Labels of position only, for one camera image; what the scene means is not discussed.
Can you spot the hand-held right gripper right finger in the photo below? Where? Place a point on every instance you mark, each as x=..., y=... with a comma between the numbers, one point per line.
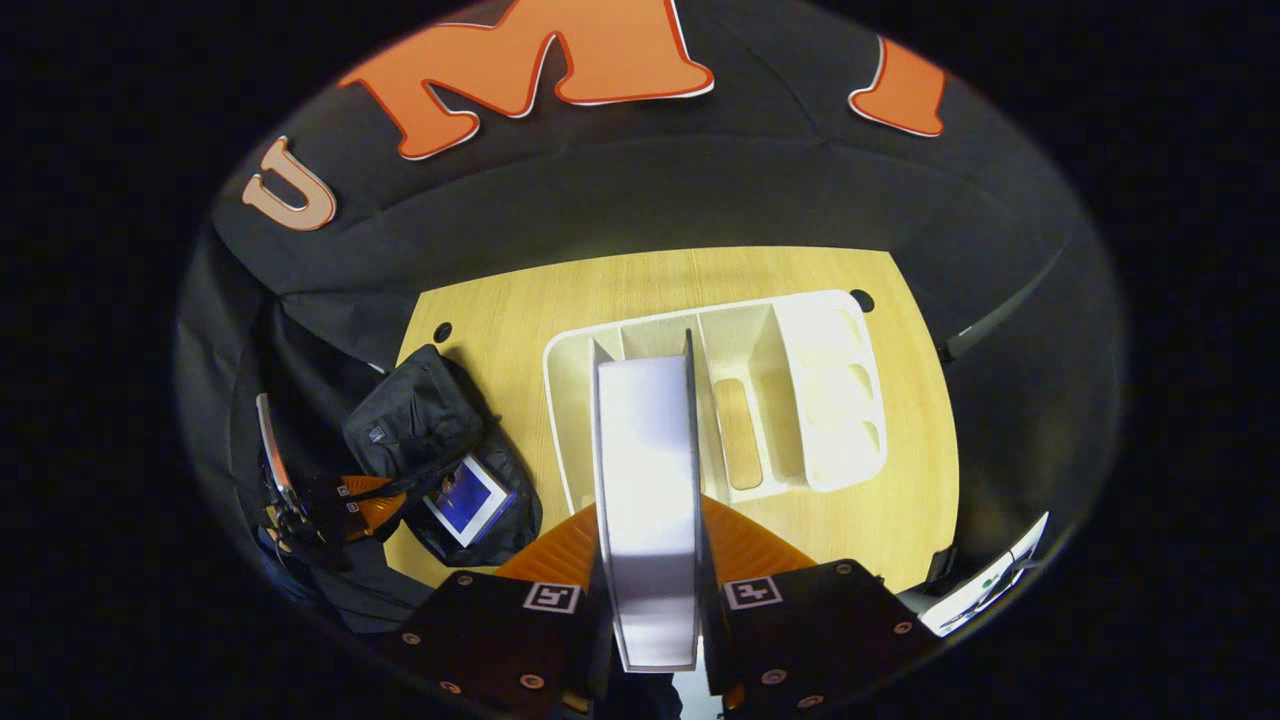
x=820, y=630

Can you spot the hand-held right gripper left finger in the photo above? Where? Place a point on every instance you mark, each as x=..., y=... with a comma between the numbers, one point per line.
x=500, y=640

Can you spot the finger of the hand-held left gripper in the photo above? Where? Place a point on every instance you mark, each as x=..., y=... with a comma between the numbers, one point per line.
x=372, y=515
x=362, y=487

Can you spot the black schoolbag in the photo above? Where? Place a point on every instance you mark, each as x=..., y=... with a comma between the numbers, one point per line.
x=415, y=420

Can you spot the blue book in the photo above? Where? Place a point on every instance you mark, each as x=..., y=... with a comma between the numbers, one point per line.
x=465, y=498

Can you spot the white portrait cover book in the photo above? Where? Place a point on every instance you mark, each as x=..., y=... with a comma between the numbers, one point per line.
x=650, y=480

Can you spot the white bookshelf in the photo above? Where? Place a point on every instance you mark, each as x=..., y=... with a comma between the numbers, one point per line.
x=830, y=400

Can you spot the white equipment stand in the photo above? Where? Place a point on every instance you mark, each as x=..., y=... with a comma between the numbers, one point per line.
x=985, y=590

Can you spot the grey metal pole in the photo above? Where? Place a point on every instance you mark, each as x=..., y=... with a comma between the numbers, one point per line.
x=990, y=325

